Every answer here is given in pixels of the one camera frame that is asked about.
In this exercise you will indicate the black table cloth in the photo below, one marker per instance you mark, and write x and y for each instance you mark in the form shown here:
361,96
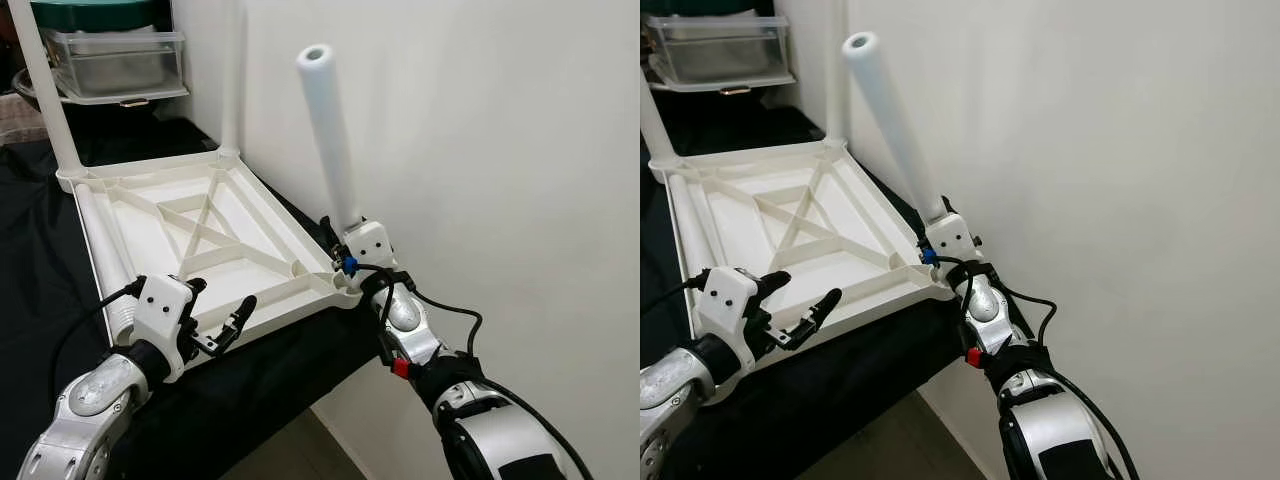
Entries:
280,370
880,370

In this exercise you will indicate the black wok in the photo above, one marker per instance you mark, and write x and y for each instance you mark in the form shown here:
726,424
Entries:
25,90

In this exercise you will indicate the beige patterned cloth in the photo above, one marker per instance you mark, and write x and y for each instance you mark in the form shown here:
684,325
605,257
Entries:
18,120

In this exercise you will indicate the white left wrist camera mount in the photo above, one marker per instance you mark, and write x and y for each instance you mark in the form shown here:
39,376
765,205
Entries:
725,305
160,310

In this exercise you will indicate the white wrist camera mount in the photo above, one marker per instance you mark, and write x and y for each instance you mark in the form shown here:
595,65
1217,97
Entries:
950,238
160,310
725,305
368,245

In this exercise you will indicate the clear plastic container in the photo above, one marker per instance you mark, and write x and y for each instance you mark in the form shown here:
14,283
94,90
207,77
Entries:
120,65
725,55

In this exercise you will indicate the white plastic table top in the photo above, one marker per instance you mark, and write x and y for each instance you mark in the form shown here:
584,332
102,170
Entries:
230,250
810,240

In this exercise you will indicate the green pot with lid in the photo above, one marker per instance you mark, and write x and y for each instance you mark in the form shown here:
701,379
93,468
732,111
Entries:
710,6
100,12

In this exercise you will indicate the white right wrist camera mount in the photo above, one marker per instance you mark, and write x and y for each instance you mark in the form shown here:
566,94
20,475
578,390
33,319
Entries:
950,238
368,245

